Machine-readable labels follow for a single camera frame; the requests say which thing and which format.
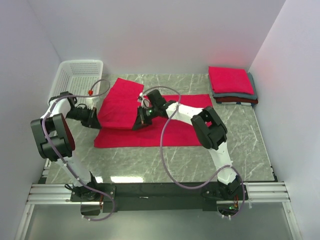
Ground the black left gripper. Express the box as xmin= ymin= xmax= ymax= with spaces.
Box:
xmin=66 ymin=105 xmax=103 ymax=129

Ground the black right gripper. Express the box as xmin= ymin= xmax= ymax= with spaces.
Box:
xmin=132 ymin=105 xmax=159 ymax=132

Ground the pink-red t shirt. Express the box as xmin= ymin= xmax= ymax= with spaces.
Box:
xmin=93 ymin=77 xmax=215 ymax=149

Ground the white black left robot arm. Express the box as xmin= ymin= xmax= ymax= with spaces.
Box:
xmin=30 ymin=91 xmax=101 ymax=201

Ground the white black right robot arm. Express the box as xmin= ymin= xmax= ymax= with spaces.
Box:
xmin=132 ymin=87 xmax=246 ymax=201

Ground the white plastic basket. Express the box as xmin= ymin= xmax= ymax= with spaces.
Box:
xmin=48 ymin=59 xmax=104 ymax=99

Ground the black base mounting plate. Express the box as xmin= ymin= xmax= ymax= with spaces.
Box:
xmin=69 ymin=181 xmax=251 ymax=216

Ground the folded dark red t shirt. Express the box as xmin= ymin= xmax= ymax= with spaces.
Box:
xmin=215 ymin=97 xmax=259 ymax=107

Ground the folded blue white t shirt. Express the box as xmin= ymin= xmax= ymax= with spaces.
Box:
xmin=235 ymin=102 xmax=252 ymax=106

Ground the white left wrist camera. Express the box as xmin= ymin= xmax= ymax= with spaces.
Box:
xmin=85 ymin=89 xmax=100 ymax=109

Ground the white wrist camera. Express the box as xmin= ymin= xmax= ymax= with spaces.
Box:
xmin=137 ymin=92 xmax=151 ymax=108
xmin=85 ymin=89 xmax=100 ymax=109

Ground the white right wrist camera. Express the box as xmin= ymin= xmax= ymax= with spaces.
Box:
xmin=137 ymin=92 xmax=151 ymax=108

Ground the aluminium frame rail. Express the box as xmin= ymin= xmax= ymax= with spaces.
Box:
xmin=26 ymin=182 xmax=291 ymax=205

